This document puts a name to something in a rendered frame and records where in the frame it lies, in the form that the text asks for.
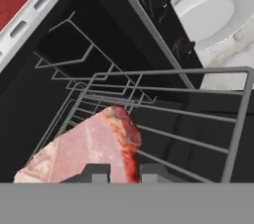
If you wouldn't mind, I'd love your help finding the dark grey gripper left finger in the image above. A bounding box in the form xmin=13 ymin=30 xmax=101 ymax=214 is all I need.
xmin=61 ymin=163 xmax=111 ymax=183

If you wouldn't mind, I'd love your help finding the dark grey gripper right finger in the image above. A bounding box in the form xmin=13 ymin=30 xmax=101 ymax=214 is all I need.
xmin=139 ymin=163 xmax=189 ymax=183

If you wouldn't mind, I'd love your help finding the raw pink steak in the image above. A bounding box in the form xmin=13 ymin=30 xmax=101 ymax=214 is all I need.
xmin=13 ymin=105 xmax=143 ymax=183

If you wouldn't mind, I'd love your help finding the black toaster oven door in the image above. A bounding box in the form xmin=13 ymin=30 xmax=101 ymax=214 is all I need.
xmin=130 ymin=94 xmax=254 ymax=183

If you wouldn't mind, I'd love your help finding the black toaster oven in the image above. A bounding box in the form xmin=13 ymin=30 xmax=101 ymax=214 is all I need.
xmin=0 ymin=0 xmax=205 ymax=183

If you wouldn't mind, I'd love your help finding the black toaster oven knob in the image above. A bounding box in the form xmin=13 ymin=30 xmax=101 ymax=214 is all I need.
xmin=142 ymin=0 xmax=174 ymax=24
xmin=172 ymin=38 xmax=196 ymax=61

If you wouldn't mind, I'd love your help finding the white round plate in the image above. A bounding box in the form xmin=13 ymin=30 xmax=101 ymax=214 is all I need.
xmin=174 ymin=0 xmax=254 ymax=53

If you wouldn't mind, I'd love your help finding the grey wire oven rack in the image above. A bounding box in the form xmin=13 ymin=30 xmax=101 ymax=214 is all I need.
xmin=33 ymin=10 xmax=158 ymax=106
xmin=27 ymin=65 xmax=254 ymax=183

